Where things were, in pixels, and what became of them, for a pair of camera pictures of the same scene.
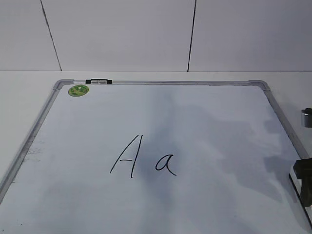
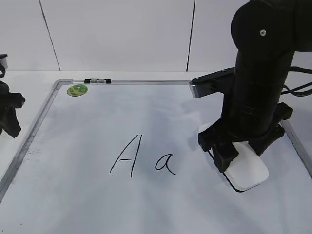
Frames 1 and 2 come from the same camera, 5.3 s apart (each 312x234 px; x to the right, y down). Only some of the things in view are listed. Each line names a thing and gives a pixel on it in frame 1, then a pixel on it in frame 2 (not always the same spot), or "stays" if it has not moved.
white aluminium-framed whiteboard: x=158 y=156 stays
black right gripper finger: x=302 y=169 to x=250 y=106
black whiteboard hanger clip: x=99 y=81 stays
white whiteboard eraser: x=297 y=185 to x=250 y=169
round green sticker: x=78 y=90 stays
